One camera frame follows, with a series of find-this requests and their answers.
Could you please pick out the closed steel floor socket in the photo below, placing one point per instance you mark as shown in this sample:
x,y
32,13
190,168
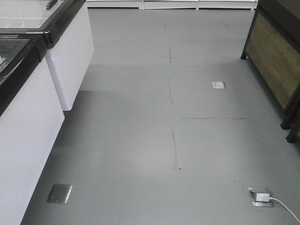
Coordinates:
x,y
59,193

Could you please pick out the far steel floor socket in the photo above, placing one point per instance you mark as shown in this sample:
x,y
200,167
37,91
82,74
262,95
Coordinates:
x,y
218,85

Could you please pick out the white supermarket shelf unit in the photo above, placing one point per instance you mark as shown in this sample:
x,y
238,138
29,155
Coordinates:
x,y
174,4

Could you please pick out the near white chest freezer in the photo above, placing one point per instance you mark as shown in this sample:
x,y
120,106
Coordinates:
x,y
30,119

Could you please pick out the open floor socket box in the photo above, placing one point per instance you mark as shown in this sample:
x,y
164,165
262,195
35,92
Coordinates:
x,y
253,190

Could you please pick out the white power adapter plug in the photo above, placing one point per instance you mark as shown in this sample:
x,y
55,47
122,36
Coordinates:
x,y
262,197

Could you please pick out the far white chest freezer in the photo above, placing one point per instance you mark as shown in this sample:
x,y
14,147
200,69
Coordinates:
x,y
65,27

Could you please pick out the black wooden produce stand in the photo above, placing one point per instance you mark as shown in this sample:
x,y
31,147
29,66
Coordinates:
x,y
273,46

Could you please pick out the white chest freezer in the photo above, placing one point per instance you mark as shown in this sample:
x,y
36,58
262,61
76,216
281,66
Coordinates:
x,y
30,119
65,27

